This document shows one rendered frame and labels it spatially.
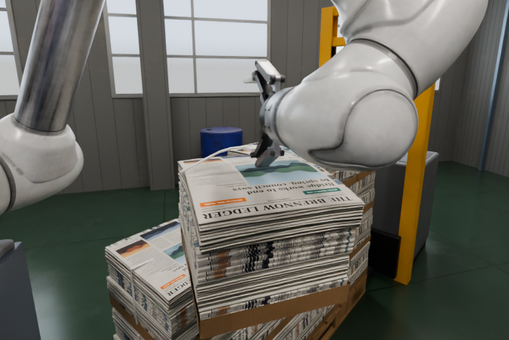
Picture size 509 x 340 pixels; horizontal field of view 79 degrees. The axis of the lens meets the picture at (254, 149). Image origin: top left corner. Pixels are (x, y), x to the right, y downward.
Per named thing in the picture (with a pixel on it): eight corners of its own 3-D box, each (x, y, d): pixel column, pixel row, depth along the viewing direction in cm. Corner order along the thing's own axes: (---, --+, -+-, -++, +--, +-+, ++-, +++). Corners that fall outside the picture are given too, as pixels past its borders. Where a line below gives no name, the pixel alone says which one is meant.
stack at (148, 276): (124, 438, 120) (101, 245, 102) (292, 288, 206) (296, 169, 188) (185, 531, 96) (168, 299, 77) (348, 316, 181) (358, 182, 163)
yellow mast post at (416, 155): (393, 279, 215) (426, -9, 174) (397, 273, 221) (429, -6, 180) (407, 285, 209) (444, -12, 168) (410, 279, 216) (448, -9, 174)
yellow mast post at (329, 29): (310, 247, 257) (321, 7, 216) (316, 242, 264) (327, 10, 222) (320, 251, 251) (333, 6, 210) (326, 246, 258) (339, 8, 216)
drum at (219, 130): (238, 181, 420) (238, 124, 402) (248, 194, 371) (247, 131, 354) (200, 185, 407) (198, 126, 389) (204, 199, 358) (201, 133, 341)
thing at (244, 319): (188, 275, 65) (186, 257, 64) (310, 251, 74) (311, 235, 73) (198, 341, 51) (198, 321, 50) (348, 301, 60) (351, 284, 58)
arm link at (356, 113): (304, 174, 42) (368, 108, 44) (383, 212, 27) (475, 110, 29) (253, 116, 39) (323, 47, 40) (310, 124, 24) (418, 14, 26)
